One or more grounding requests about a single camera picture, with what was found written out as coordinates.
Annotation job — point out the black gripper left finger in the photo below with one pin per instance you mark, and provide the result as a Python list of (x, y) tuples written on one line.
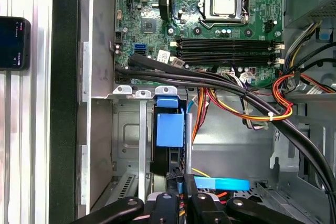
[(162, 208)]

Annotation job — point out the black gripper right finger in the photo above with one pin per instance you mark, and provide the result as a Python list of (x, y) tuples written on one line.
[(204, 208)]

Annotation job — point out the hard disk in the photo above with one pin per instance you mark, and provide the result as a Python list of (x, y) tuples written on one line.
[(170, 129)]

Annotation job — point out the metal disk bay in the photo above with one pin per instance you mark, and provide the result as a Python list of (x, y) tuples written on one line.
[(141, 134)]

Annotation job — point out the metal optical drive cage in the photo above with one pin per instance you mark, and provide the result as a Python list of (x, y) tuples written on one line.
[(286, 150)]

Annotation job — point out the black PC case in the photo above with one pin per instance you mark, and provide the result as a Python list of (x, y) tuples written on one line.
[(64, 103)]

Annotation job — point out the black RAM slot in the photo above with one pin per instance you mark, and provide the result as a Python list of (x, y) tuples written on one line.
[(225, 41), (225, 61), (225, 54), (225, 47)]

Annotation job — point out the CPU socket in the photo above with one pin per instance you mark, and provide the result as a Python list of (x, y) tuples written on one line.
[(223, 18)]

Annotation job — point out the silver CPU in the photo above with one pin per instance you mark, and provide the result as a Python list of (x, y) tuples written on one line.
[(223, 5)]

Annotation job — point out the green motherboard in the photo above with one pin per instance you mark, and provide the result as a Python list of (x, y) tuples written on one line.
[(262, 11)]

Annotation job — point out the black smartphone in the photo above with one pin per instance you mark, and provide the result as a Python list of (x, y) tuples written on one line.
[(13, 43)]

